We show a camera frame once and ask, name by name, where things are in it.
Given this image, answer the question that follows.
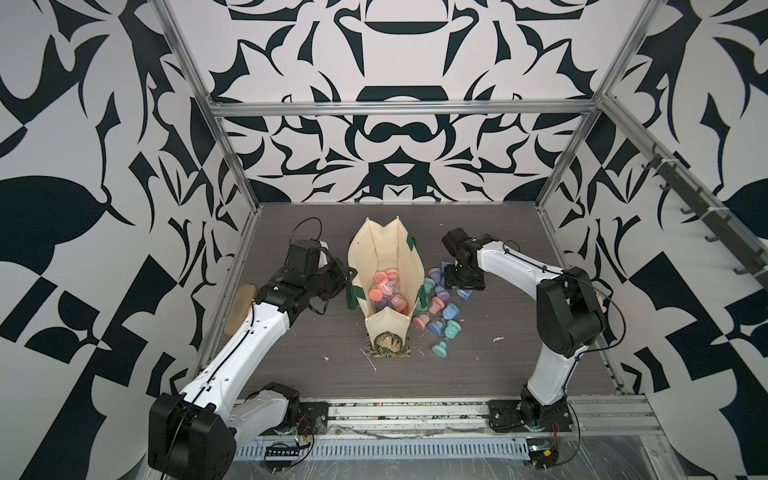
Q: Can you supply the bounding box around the blue hourglass front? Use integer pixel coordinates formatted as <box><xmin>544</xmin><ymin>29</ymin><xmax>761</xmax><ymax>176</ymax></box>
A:
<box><xmin>427</xmin><ymin>319</ymin><xmax>445</xmax><ymax>337</ymax></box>

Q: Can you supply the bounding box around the purple hourglass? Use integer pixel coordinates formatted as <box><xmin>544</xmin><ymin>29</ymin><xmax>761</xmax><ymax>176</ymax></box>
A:
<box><xmin>427</xmin><ymin>267</ymin><xmax>443</xmax><ymax>284</ymax></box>
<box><xmin>375</xmin><ymin>295</ymin><xmax>392</xmax><ymax>311</ymax></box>

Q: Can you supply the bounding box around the teal hourglass middle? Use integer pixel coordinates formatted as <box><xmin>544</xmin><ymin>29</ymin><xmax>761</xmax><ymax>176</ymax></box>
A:
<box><xmin>444</xmin><ymin>320</ymin><xmax>462</xmax><ymax>340</ymax></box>

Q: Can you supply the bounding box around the blue hourglass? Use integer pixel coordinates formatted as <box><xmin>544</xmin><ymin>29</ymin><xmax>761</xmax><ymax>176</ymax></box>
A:
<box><xmin>427</xmin><ymin>319</ymin><xmax>445</xmax><ymax>337</ymax></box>
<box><xmin>442</xmin><ymin>303</ymin><xmax>460</xmax><ymax>321</ymax></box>

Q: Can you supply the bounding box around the teal hourglass front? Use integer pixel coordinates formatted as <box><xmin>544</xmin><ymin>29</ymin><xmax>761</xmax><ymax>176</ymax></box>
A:
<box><xmin>431</xmin><ymin>340</ymin><xmax>449</xmax><ymax>359</ymax></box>

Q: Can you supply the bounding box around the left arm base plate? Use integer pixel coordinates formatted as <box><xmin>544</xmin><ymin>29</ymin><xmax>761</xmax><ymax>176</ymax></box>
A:
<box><xmin>287</xmin><ymin>401</ymin><xmax>330</xmax><ymax>435</ymax></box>

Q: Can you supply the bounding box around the teal hourglass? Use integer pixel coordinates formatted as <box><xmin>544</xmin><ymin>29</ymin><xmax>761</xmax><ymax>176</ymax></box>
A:
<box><xmin>431</xmin><ymin>340</ymin><xmax>449</xmax><ymax>359</ymax></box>
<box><xmin>444</xmin><ymin>320</ymin><xmax>462</xmax><ymax>340</ymax></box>

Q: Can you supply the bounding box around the blue hourglass centre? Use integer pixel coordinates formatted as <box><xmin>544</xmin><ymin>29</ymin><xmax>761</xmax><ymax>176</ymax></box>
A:
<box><xmin>442</xmin><ymin>303</ymin><xmax>460</xmax><ymax>321</ymax></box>

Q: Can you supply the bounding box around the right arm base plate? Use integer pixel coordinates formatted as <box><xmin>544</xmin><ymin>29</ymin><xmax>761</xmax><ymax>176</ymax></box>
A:
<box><xmin>487</xmin><ymin>398</ymin><xmax>573</xmax><ymax>433</ymax></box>

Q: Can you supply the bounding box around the cream canvas tote bag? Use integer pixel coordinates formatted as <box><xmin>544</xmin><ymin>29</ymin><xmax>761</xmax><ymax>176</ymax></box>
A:
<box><xmin>347</xmin><ymin>218</ymin><xmax>427</xmax><ymax>358</ymax></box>

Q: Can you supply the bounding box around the wooden round brush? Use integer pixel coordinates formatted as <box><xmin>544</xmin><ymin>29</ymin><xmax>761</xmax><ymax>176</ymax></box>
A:
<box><xmin>224</xmin><ymin>284</ymin><xmax>257</xmax><ymax>337</ymax></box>

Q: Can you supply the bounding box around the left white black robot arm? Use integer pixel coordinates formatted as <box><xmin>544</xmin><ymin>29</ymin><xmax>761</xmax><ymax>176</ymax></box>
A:
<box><xmin>147</xmin><ymin>239</ymin><xmax>357</xmax><ymax>479</ymax></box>

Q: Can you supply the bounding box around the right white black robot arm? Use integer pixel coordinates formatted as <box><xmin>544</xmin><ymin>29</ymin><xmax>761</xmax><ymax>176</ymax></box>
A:
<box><xmin>442</xmin><ymin>228</ymin><xmax>608</xmax><ymax>433</ymax></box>

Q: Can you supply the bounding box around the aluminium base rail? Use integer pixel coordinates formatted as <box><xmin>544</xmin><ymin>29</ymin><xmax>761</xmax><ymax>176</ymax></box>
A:
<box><xmin>233</xmin><ymin>392</ymin><xmax>661</xmax><ymax>442</ymax></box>

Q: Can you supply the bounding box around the black wall hook rack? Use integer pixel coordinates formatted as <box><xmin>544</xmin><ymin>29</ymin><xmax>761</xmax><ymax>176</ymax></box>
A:
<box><xmin>643</xmin><ymin>143</ymin><xmax>767</xmax><ymax>289</ymax></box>

